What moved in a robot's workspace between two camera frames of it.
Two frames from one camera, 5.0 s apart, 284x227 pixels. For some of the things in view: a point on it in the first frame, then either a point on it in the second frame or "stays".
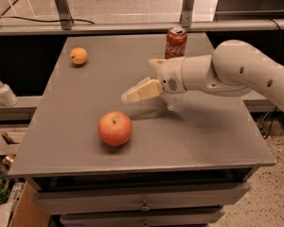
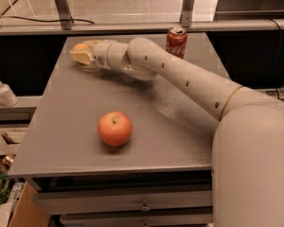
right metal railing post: [187, 5] stays
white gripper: [169, 75] to [99, 55]
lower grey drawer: [182, 218] stays
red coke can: [175, 44] stays
